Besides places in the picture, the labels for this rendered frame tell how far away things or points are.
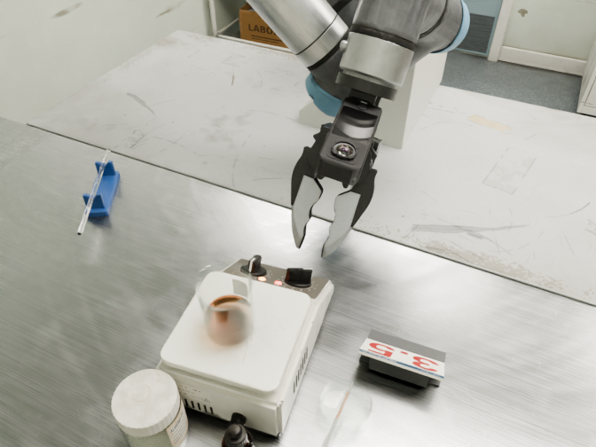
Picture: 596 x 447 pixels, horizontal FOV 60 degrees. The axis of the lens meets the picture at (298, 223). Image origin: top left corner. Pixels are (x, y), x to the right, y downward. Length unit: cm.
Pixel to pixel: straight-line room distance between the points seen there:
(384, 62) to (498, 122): 50
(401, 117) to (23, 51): 153
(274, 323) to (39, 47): 177
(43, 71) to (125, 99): 111
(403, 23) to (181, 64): 71
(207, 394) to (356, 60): 37
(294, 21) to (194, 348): 41
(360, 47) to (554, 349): 41
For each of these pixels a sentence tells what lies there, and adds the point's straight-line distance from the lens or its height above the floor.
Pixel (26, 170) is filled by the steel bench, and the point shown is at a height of 90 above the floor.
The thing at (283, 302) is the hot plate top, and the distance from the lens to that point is 54.
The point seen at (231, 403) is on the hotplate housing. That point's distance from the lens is 52.
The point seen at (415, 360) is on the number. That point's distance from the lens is 59.
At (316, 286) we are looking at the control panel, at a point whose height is 95.
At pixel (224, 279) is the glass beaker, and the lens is 50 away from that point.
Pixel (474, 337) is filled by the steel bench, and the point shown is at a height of 90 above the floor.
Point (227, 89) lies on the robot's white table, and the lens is 109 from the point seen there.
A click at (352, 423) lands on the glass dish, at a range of 57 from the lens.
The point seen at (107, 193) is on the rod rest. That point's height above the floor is 91.
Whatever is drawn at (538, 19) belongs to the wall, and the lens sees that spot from 345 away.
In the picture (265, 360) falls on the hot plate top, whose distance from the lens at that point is 50.
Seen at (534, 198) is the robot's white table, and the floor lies 90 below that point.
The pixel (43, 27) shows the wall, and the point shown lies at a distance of 217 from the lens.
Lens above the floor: 141
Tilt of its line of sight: 43 degrees down
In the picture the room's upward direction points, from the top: straight up
